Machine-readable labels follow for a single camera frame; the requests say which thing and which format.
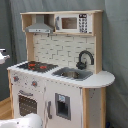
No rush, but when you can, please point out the grey range hood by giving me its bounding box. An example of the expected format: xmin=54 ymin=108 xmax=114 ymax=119
xmin=25 ymin=15 xmax=54 ymax=34

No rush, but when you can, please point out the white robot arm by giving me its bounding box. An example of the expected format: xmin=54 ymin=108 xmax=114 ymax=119
xmin=0 ymin=49 xmax=43 ymax=128

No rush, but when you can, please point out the black toy stovetop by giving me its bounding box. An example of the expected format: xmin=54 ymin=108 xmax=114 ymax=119
xmin=20 ymin=61 xmax=56 ymax=73

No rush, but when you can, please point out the white oven door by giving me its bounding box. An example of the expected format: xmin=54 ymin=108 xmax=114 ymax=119
xmin=11 ymin=83 xmax=46 ymax=126

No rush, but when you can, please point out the red oven knob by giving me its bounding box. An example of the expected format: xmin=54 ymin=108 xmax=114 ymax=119
xmin=13 ymin=76 xmax=19 ymax=82
xmin=32 ymin=81 xmax=38 ymax=87

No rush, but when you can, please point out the grey toy sink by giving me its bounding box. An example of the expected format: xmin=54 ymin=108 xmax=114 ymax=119
xmin=53 ymin=67 xmax=92 ymax=81

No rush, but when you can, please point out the left red oven knob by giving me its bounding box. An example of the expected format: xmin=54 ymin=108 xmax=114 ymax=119
xmin=13 ymin=76 xmax=19 ymax=82

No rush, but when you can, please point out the black toy faucet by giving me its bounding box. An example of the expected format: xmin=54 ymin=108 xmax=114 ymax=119
xmin=76 ymin=50 xmax=94 ymax=70

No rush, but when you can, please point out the toy microwave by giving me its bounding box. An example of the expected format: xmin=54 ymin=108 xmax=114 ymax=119
xmin=55 ymin=14 xmax=92 ymax=33

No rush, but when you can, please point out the right red oven knob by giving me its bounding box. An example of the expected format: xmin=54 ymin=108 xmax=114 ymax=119
xmin=32 ymin=81 xmax=38 ymax=87

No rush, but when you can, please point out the wooden toy kitchen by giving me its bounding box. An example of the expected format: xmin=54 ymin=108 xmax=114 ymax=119
xmin=10 ymin=10 xmax=115 ymax=128

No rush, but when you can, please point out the white fridge door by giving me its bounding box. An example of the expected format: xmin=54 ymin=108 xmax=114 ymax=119
xmin=45 ymin=81 xmax=81 ymax=128

